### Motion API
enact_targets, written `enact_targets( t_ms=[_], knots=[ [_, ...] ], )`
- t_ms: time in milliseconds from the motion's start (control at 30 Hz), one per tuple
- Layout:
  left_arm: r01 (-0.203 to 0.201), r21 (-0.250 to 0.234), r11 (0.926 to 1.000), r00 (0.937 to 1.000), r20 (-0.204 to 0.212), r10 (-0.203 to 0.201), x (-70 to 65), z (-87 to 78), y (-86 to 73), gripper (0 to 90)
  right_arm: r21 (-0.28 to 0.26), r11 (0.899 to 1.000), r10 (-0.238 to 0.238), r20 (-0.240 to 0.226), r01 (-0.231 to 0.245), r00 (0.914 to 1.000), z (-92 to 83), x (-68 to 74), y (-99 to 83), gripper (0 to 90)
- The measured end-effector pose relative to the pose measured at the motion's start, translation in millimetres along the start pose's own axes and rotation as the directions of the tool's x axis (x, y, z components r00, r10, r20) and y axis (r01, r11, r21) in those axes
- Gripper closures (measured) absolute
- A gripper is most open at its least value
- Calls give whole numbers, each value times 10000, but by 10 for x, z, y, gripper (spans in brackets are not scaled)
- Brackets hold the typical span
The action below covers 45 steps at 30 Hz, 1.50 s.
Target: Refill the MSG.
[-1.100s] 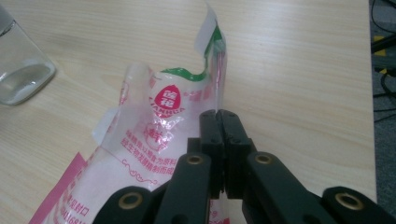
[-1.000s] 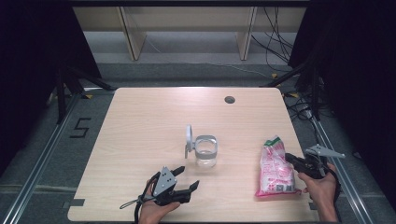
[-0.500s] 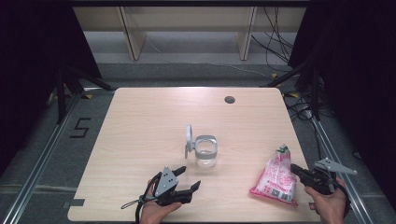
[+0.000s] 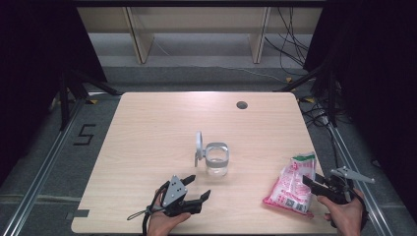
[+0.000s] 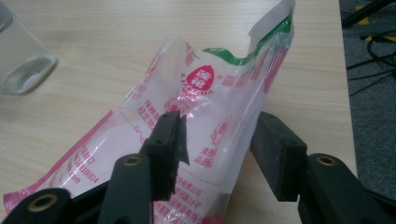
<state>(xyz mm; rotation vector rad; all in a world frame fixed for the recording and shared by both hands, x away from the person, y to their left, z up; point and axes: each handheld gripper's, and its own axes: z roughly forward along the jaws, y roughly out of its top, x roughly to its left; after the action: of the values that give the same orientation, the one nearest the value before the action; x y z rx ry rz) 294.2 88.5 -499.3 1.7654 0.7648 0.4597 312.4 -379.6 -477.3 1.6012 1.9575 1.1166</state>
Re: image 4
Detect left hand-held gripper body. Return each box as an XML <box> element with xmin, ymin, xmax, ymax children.
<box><xmin>156</xmin><ymin>174</ymin><xmax>202</xmax><ymax>217</ymax></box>

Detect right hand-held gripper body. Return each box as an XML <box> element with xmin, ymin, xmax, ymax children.
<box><xmin>319</xmin><ymin>166</ymin><xmax>376</xmax><ymax>206</ymax></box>

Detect pink and white plastic bag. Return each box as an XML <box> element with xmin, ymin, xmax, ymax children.
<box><xmin>263</xmin><ymin>151</ymin><xmax>318</xmax><ymax>219</ymax></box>

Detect clear jar with grey lid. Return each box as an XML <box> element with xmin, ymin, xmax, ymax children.
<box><xmin>195</xmin><ymin>131</ymin><xmax>230</xmax><ymax>178</ymax></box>

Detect person's right hand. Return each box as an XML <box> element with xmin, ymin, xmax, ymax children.
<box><xmin>316</xmin><ymin>189</ymin><xmax>366</xmax><ymax>236</ymax></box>

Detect person's left hand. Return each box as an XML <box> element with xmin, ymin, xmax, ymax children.
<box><xmin>147</xmin><ymin>190</ymin><xmax>192</xmax><ymax>236</ymax></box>

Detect black metal stand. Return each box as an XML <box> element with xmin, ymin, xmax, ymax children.
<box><xmin>58</xmin><ymin>63</ymin><xmax>123</xmax><ymax>132</ymax></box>
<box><xmin>274</xmin><ymin>60</ymin><xmax>339</xmax><ymax>128</ymax></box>

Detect dark curtain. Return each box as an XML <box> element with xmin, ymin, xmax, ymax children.
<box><xmin>0</xmin><ymin>0</ymin><xmax>108</xmax><ymax>186</ymax></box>
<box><xmin>303</xmin><ymin>0</ymin><xmax>417</xmax><ymax>215</ymax></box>

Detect wooden shelf unit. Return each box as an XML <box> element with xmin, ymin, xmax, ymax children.
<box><xmin>77</xmin><ymin>6</ymin><xmax>324</xmax><ymax>65</ymax></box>

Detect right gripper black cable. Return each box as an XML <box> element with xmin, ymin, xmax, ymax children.
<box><xmin>346</xmin><ymin>185</ymin><xmax>370</xmax><ymax>231</ymax></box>

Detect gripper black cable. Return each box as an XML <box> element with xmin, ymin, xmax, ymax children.
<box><xmin>127</xmin><ymin>183</ymin><xmax>172</xmax><ymax>236</ymax></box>
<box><xmin>346</xmin><ymin>185</ymin><xmax>370</xmax><ymax>231</ymax></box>

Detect aluminium floor rail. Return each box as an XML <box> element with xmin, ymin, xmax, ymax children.
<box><xmin>328</xmin><ymin>123</ymin><xmax>396</xmax><ymax>236</ymax></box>
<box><xmin>1</xmin><ymin>97</ymin><xmax>87</xmax><ymax>236</ymax></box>

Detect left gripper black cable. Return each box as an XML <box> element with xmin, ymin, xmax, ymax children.
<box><xmin>127</xmin><ymin>183</ymin><xmax>172</xmax><ymax>236</ymax></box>

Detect tangled black floor cables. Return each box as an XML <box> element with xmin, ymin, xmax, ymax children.
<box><xmin>299</xmin><ymin>97</ymin><xmax>332</xmax><ymax>130</ymax></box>

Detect hanging black cables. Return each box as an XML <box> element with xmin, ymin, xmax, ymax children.
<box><xmin>264</xmin><ymin>6</ymin><xmax>312</xmax><ymax>79</ymax></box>

